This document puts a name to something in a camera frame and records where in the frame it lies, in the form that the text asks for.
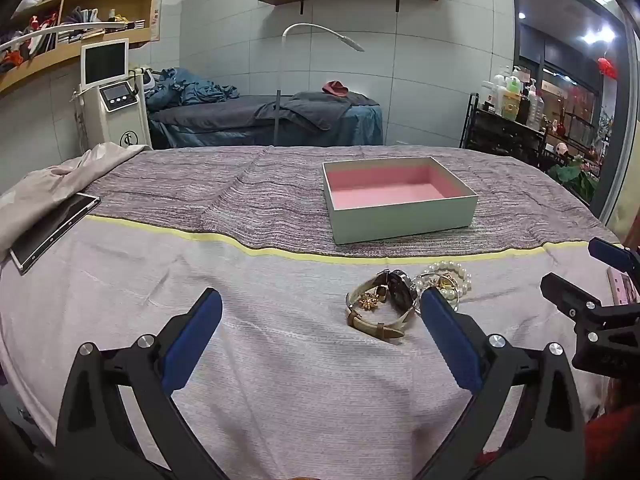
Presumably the white arc floor lamp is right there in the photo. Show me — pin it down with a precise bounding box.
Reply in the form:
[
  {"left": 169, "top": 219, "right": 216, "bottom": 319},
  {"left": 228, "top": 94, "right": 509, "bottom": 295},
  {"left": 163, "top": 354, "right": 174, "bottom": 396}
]
[{"left": 272, "top": 22, "right": 367, "bottom": 146}]

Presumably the white pearl bracelet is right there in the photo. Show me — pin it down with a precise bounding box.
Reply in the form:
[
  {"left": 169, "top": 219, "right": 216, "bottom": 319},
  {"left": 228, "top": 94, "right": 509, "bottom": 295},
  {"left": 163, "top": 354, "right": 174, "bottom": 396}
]
[{"left": 418, "top": 259, "right": 473, "bottom": 311}]

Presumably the black metal cart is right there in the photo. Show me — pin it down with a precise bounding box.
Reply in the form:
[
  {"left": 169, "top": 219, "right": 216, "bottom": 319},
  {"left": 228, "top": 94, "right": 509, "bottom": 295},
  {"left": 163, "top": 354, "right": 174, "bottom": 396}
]
[{"left": 459, "top": 92, "right": 547, "bottom": 167}]

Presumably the red cloth on bed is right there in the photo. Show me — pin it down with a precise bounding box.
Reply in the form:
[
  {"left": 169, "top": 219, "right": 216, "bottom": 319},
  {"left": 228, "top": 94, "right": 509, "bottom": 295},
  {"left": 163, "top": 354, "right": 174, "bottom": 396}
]
[{"left": 322, "top": 80, "right": 349, "bottom": 98}]

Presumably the green box pink lining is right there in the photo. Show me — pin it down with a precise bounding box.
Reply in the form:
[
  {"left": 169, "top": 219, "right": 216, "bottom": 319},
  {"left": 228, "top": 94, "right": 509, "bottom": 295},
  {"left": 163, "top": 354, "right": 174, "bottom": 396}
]
[{"left": 322, "top": 156, "right": 478, "bottom": 245}]

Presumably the beige satin pillow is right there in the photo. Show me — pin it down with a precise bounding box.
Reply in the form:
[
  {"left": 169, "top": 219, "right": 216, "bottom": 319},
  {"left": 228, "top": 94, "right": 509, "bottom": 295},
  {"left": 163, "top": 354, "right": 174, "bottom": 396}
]
[{"left": 0, "top": 142, "right": 151, "bottom": 260}]

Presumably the blue massage bed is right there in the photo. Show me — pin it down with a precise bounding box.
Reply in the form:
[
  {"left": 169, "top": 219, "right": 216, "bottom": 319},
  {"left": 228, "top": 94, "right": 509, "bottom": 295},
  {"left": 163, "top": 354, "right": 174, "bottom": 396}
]
[{"left": 149, "top": 92, "right": 384, "bottom": 148}]

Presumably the blue crumpled blanket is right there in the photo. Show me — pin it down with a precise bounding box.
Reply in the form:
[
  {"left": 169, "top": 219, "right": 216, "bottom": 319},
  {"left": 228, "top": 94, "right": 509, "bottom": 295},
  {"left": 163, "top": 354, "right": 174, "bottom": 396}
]
[{"left": 144, "top": 67, "right": 240, "bottom": 113}]

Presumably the white pump bottle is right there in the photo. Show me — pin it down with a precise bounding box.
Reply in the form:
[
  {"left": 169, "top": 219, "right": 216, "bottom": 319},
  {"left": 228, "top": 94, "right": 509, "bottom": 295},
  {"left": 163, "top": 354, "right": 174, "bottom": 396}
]
[{"left": 490, "top": 73, "right": 506, "bottom": 116}]

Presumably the purple striped bed blanket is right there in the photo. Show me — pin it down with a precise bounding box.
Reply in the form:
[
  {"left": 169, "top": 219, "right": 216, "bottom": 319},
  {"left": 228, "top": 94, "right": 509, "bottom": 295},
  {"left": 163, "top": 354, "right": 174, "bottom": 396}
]
[{"left": 88, "top": 145, "right": 617, "bottom": 258}]

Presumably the beige strap wristwatch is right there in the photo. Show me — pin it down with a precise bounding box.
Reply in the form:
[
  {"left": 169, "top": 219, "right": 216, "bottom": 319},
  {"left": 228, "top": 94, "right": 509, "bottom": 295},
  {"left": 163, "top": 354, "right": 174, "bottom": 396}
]
[{"left": 345, "top": 270, "right": 418, "bottom": 341}]

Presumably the white beauty machine with screen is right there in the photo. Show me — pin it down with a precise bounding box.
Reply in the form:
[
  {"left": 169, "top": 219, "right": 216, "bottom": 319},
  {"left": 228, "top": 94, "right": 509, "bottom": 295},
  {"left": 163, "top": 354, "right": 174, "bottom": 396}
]
[{"left": 72, "top": 39, "right": 152, "bottom": 151}]

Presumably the dark grey towel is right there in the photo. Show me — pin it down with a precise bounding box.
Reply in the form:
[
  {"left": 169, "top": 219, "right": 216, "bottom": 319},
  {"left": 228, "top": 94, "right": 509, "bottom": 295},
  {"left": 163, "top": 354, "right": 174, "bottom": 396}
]
[{"left": 254, "top": 92, "right": 352, "bottom": 132}]

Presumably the gold chain brooch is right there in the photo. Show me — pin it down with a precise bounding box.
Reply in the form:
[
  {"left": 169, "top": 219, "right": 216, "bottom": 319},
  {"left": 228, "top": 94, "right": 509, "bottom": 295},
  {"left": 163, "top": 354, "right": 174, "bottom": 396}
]
[{"left": 356, "top": 292, "right": 381, "bottom": 312}]

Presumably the wooden corner shelving unit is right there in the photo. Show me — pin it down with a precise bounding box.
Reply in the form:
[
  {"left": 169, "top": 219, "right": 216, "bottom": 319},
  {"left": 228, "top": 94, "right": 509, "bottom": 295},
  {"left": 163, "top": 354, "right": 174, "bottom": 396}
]
[{"left": 1, "top": 0, "right": 158, "bottom": 92}]

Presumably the green lotion bottle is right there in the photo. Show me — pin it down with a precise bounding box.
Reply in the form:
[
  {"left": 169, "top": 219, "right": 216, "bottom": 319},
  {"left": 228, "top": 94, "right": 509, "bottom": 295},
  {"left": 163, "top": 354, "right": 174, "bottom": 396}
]
[{"left": 500, "top": 75, "right": 521, "bottom": 122}]

